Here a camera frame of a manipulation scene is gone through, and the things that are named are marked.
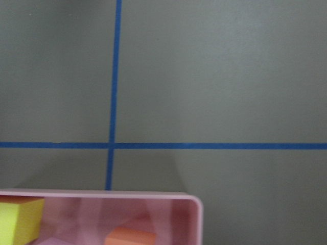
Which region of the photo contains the orange foam block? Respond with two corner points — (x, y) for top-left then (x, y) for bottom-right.
(104, 227), (156, 245)

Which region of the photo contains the pink foam block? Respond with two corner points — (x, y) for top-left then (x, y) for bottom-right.
(35, 237), (74, 245)

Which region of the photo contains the pink plastic bin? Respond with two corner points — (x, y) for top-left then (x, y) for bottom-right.
(1, 189), (203, 244)

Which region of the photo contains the yellow foam block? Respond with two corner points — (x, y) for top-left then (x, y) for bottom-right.
(1, 195), (45, 245)

